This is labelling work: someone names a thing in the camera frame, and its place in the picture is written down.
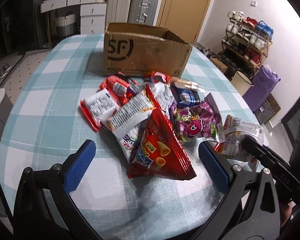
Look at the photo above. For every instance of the white orange snack packet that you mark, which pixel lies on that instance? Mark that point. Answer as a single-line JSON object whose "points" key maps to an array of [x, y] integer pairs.
{"points": [[235, 130]]}

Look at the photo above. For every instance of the striped laundry basket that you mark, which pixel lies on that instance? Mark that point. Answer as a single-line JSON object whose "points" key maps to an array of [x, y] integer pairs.
{"points": [[66, 25]]}

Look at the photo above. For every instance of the beige suitcase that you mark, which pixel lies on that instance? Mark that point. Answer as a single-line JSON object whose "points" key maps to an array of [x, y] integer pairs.
{"points": [[117, 11]]}

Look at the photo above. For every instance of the white drawer desk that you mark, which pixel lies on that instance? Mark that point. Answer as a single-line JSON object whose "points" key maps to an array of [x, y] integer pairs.
{"points": [[92, 14]]}

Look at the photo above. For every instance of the white red noodle packet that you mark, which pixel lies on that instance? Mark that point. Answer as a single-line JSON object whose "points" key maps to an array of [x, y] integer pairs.
{"points": [[99, 107]]}

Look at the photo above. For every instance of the silver suitcase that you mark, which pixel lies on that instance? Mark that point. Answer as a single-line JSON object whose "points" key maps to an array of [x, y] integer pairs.
{"points": [[142, 11]]}

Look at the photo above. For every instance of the silver purple snack bag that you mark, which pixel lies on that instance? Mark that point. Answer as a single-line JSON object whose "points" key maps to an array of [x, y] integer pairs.
{"points": [[161, 92]]}

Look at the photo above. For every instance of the blue cookie packet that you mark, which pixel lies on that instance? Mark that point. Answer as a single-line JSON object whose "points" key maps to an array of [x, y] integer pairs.
{"points": [[185, 97]]}

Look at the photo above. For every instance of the red snack packet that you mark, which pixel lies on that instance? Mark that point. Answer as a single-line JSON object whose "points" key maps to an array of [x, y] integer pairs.
{"points": [[118, 85]]}

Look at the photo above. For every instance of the red triangular chip bag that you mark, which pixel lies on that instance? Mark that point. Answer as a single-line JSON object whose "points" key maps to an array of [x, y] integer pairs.
{"points": [[160, 153]]}

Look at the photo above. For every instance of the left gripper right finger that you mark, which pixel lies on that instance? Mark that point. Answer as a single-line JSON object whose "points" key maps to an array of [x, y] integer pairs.
{"points": [[249, 208]]}

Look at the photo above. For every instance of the grey slippers pair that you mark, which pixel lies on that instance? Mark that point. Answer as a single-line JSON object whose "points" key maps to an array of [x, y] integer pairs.
{"points": [[4, 70]]}

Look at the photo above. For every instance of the wooden shoe rack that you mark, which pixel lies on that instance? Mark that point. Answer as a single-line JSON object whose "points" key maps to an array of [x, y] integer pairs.
{"points": [[246, 43]]}

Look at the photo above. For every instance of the clear wrapped biscuit pack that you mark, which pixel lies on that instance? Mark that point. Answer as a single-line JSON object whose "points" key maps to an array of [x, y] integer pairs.
{"points": [[186, 84]]}

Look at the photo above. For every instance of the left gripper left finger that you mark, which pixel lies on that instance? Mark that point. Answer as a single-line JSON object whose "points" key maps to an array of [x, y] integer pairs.
{"points": [[43, 208]]}

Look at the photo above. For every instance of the white red snack bag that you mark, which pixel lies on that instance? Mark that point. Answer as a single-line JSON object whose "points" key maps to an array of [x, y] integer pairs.
{"points": [[128, 121]]}

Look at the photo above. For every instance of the blue white checkered tablecloth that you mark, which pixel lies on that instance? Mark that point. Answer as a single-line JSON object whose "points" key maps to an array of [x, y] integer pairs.
{"points": [[45, 126]]}

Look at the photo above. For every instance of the dotted beige rug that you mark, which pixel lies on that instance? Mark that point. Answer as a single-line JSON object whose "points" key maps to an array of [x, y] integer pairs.
{"points": [[21, 72]]}

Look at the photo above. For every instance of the brown SF cardboard box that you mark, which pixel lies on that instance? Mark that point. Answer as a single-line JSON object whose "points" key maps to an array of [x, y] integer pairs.
{"points": [[136, 50]]}

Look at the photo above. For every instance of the wooden door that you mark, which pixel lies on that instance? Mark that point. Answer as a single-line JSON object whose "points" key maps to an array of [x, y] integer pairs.
{"points": [[183, 17]]}

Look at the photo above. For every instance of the small red candy packet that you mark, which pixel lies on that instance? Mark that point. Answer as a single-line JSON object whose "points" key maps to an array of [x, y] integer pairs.
{"points": [[156, 77]]}

